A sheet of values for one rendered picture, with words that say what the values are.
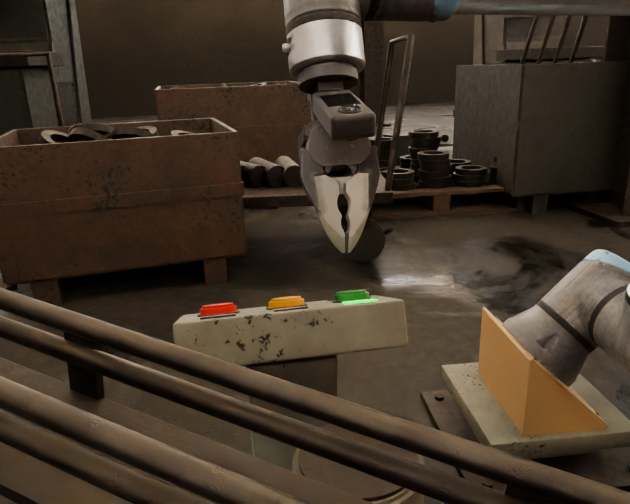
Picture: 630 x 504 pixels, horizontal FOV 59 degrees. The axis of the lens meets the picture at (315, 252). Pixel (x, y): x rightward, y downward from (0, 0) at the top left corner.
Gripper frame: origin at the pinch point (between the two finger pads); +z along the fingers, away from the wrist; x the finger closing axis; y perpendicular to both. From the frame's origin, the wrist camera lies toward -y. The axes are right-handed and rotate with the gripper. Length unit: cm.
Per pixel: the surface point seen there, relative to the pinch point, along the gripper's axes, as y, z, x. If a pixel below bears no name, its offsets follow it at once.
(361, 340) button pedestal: -5.5, 10.6, 0.6
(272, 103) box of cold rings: 300, -105, -25
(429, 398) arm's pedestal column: 78, 40, -36
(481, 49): 461, -199, -258
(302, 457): -11.6, 19.5, 8.4
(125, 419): -29.4, 10.0, 20.0
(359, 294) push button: -1.9, 6.0, -0.5
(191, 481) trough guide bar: -41.0, 9.8, 15.6
